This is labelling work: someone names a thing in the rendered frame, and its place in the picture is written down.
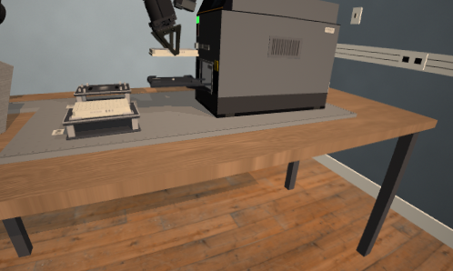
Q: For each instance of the small white label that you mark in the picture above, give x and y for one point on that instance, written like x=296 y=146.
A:
x=58 y=132

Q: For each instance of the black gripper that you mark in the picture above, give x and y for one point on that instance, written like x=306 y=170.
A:
x=166 y=28

